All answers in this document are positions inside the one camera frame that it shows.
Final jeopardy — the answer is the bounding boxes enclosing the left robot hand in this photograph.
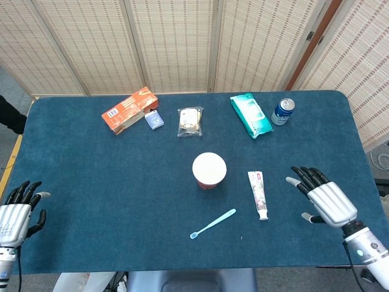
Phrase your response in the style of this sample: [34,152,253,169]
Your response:
[0,180,51,246]

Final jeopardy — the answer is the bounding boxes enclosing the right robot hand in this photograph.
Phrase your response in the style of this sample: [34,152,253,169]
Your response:
[285,165,359,229]

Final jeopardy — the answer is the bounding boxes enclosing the white toothpaste tube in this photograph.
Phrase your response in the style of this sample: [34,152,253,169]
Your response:
[247,170,270,221]

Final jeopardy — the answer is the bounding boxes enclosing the light blue toothbrush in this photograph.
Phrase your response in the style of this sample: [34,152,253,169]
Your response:
[190,208,237,240]

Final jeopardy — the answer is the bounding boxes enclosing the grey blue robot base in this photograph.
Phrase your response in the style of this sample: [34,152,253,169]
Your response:
[126,269,258,292]

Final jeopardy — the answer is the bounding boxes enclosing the black equipment piece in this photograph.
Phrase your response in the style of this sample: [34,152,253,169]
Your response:
[374,178,389,197]

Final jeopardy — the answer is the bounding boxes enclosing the blue table cloth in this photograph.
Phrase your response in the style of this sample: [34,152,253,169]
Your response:
[4,90,384,276]

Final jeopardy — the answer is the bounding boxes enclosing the white plastic cover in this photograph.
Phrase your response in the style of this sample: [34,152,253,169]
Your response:
[53,271,118,292]

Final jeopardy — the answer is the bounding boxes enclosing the blue white drink can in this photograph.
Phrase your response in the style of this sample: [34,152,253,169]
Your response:
[270,97,296,126]

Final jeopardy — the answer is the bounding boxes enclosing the black clothing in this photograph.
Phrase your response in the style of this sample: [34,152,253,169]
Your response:
[0,95,28,135]

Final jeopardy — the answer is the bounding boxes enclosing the green wet wipes pack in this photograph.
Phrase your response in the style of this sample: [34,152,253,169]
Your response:
[230,92,274,140]

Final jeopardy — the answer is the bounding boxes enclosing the red paper cup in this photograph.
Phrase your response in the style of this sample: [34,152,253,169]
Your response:
[191,151,228,190]

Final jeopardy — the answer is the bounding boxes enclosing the woven bamboo folding screen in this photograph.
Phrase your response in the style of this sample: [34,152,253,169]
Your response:
[291,0,389,150]
[0,0,335,97]

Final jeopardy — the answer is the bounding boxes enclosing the orange biscuit box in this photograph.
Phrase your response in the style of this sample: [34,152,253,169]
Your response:
[101,86,159,136]

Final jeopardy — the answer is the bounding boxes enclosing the bread in clear bag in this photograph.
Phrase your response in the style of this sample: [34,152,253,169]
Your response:
[177,106,205,138]

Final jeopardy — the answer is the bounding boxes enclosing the small blue tissue pack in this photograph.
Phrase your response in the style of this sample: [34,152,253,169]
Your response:
[144,109,165,131]

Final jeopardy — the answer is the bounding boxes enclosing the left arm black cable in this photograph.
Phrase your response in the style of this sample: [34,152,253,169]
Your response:
[16,246,24,292]

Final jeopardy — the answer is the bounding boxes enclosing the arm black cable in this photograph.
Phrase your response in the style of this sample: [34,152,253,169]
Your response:
[342,241,366,292]
[16,246,24,292]

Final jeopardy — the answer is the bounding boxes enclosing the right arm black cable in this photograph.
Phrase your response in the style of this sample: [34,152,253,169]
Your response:
[342,241,366,292]

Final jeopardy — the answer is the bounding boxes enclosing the white cables on floor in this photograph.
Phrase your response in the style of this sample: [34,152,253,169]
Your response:
[369,148,389,171]

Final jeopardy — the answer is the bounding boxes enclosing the black cable bundle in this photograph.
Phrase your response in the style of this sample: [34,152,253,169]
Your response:
[108,271,128,292]

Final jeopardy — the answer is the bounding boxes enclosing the brown wooden post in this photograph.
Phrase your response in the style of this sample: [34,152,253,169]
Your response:
[285,0,343,91]

